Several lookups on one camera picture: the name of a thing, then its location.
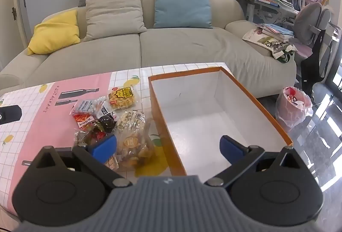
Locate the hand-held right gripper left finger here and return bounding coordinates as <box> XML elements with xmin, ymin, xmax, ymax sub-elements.
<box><xmin>32</xmin><ymin>134</ymin><xmax>133</xmax><ymax>188</ymax></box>

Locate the yellow cushion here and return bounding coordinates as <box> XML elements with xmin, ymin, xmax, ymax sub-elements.
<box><xmin>27</xmin><ymin>10</ymin><xmax>81</xmax><ymax>55</ymax></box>

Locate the black garment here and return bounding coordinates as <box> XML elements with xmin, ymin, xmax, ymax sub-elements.
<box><xmin>301</xmin><ymin>29</ymin><xmax>332</xmax><ymax>86</ymax></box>

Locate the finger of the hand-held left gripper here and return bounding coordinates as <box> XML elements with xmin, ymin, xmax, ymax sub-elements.
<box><xmin>0</xmin><ymin>105</ymin><xmax>22</xmax><ymax>126</ymax></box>

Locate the stack of books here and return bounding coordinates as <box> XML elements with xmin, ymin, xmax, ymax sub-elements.
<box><xmin>257</xmin><ymin>23</ymin><xmax>295</xmax><ymax>42</ymax></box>

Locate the red snack packet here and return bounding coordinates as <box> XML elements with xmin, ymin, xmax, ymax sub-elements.
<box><xmin>72</xmin><ymin>113</ymin><xmax>94</xmax><ymax>129</ymax></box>

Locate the yellow waffle packet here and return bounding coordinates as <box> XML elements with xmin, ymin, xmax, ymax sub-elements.
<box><xmin>108</xmin><ymin>86</ymin><xmax>140</xmax><ymax>112</ymax></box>

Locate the door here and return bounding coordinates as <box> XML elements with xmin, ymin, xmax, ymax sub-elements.
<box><xmin>0</xmin><ymin>0</ymin><xmax>27</xmax><ymax>52</ymax></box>

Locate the pink lined trash bin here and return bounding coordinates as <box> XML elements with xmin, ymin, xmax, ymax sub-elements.
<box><xmin>275</xmin><ymin>86</ymin><xmax>314</xmax><ymax>132</ymax></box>

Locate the dark plum packet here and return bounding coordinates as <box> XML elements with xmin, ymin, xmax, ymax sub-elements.
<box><xmin>96</xmin><ymin>113</ymin><xmax>118</xmax><ymax>134</ymax></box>

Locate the chocolate ball packet red cap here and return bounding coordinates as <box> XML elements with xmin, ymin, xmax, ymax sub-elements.
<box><xmin>74</xmin><ymin>128</ymin><xmax>108</xmax><ymax>147</ymax></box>

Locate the printed tote bag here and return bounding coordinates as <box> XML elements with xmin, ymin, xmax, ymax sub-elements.
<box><xmin>242</xmin><ymin>29</ymin><xmax>296</xmax><ymax>64</ymax></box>

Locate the light blue cushion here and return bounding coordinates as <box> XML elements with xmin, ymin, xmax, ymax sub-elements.
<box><xmin>153</xmin><ymin>0</ymin><xmax>213</xmax><ymax>29</ymax></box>

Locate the clear bag of yellow pastries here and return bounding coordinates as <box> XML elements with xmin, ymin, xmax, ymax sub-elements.
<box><xmin>116</xmin><ymin>125</ymin><xmax>156</xmax><ymax>169</ymax></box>

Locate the beige cushion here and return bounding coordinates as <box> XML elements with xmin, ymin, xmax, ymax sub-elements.
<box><xmin>83</xmin><ymin>0</ymin><xmax>147</xmax><ymax>42</ymax></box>

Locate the fabric storage box lemon print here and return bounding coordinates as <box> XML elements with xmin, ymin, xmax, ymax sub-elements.
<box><xmin>0</xmin><ymin>61</ymin><xmax>233</xmax><ymax>222</ymax></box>

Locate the round rice cracker packet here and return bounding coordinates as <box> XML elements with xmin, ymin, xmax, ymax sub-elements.
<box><xmin>118</xmin><ymin>111</ymin><xmax>146</xmax><ymax>137</ymax></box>

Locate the blue white candy packet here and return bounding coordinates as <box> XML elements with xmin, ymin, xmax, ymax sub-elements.
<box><xmin>70</xmin><ymin>97</ymin><xmax>106</xmax><ymax>116</ymax></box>

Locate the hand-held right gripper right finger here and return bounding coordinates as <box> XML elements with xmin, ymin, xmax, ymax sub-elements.
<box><xmin>204</xmin><ymin>135</ymin><xmax>304</xmax><ymax>187</ymax></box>

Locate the beige sofa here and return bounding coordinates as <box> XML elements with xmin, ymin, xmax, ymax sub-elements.
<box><xmin>0</xmin><ymin>0</ymin><xmax>298</xmax><ymax>99</ymax></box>

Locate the grey office chair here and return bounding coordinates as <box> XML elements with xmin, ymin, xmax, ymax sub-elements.
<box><xmin>294</xmin><ymin>3</ymin><xmax>335</xmax><ymax>94</ymax></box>

